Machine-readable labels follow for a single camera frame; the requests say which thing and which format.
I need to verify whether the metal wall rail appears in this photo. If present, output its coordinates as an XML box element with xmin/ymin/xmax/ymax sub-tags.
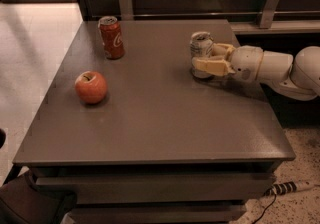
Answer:
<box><xmin>134</xmin><ymin>10</ymin><xmax>320</xmax><ymax>20</ymax></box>

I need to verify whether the dark chair seat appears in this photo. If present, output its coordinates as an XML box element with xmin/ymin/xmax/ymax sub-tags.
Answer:
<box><xmin>0</xmin><ymin>171</ymin><xmax>77</xmax><ymax>224</ymax></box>

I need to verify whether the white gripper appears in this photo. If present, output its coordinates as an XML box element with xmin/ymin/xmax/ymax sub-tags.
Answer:
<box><xmin>192</xmin><ymin>43</ymin><xmax>263</xmax><ymax>82</ymax></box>

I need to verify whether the black cable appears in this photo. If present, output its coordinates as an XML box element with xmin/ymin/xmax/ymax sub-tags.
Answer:
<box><xmin>251</xmin><ymin>194</ymin><xmax>278</xmax><ymax>224</ymax></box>

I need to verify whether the red apple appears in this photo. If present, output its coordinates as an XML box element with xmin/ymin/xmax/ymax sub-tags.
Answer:
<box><xmin>75</xmin><ymin>71</ymin><xmax>108</xmax><ymax>104</ymax></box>

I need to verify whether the left metal bracket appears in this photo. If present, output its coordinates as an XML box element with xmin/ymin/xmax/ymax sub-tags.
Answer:
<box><xmin>118</xmin><ymin>0</ymin><xmax>134</xmax><ymax>20</ymax></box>

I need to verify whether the silver 7up can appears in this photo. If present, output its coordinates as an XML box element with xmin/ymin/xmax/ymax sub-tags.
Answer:
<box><xmin>190</xmin><ymin>31</ymin><xmax>213</xmax><ymax>79</ymax></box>

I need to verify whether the red cola can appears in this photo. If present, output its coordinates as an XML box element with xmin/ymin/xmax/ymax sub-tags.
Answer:
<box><xmin>98</xmin><ymin>16</ymin><xmax>125</xmax><ymax>60</ymax></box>

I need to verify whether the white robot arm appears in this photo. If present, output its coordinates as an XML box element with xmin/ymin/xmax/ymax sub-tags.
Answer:
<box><xmin>192</xmin><ymin>44</ymin><xmax>320</xmax><ymax>101</ymax></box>

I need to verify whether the metal bracket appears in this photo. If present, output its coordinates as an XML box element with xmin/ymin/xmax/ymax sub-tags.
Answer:
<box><xmin>118</xmin><ymin>0</ymin><xmax>134</xmax><ymax>20</ymax></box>
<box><xmin>258</xmin><ymin>0</ymin><xmax>280</xmax><ymax>29</ymax></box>

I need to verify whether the right metal bracket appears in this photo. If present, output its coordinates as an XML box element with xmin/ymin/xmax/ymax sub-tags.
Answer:
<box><xmin>258</xmin><ymin>0</ymin><xmax>280</xmax><ymax>29</ymax></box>

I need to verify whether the white power strip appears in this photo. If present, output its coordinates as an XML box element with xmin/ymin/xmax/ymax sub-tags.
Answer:
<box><xmin>264</xmin><ymin>180</ymin><xmax>314</xmax><ymax>196</ymax></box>

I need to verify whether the grey drawer cabinet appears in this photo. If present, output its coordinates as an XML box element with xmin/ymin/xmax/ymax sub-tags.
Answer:
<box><xmin>14</xmin><ymin>20</ymin><xmax>294</xmax><ymax>224</ymax></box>

